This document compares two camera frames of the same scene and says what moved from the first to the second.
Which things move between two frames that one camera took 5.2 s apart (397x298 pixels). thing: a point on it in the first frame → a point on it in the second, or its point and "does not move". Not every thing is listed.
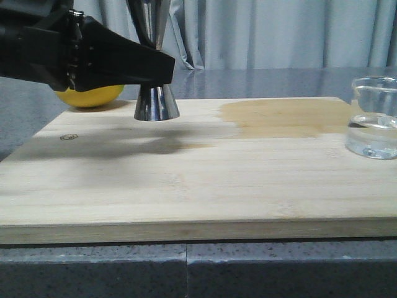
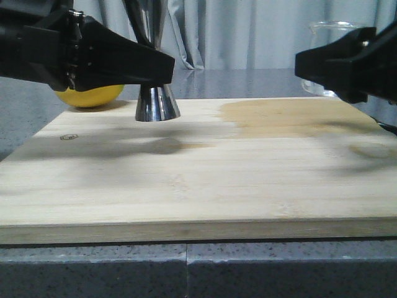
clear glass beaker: [372, 132] → [322, 34]
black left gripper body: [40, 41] does not move
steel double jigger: [155, 102] does not move
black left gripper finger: [107, 59] does not move
